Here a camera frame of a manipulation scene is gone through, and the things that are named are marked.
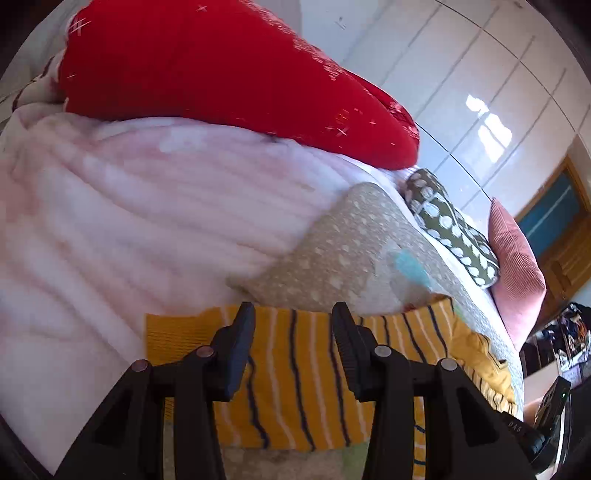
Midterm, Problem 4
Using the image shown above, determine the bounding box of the green patterned pillow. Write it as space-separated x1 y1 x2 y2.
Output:
405 168 502 289

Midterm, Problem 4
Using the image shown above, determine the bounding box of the pink ribbed pillow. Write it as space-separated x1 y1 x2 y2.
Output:
488 198 547 352

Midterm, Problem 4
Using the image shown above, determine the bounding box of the shelf with clothes pile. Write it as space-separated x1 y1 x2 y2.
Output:
522 302 591 374

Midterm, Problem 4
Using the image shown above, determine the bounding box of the heart patchwork bedspread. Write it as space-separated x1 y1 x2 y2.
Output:
226 182 525 480

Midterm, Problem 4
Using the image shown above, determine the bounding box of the blue glass door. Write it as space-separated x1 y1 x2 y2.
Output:
515 157 591 259

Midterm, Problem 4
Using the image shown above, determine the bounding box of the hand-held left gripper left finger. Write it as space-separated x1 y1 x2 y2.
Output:
55 302 256 480

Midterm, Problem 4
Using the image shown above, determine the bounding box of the red quilt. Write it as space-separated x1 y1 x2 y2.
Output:
62 0 421 171

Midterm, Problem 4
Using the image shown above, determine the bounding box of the white glossy wardrobe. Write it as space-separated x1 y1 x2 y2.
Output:
300 0 591 232

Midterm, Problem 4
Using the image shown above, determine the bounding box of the pink fleece blanket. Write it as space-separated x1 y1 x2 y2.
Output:
0 104 407 472

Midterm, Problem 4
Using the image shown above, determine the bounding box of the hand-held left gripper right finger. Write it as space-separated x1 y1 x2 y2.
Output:
332 302 536 480

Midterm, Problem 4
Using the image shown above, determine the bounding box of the yellow striped shirt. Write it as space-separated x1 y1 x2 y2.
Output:
145 298 520 478

